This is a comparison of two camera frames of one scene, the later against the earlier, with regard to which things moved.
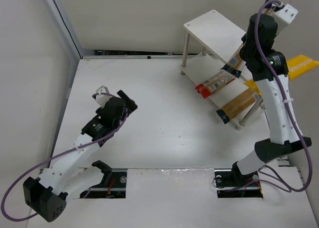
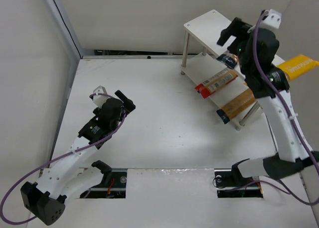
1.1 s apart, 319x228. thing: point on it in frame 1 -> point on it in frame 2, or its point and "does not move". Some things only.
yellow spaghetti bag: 295,65 does not move
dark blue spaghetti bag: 226,113 does not move
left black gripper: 127,101 does not move
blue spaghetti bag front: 237,63 -> 230,60
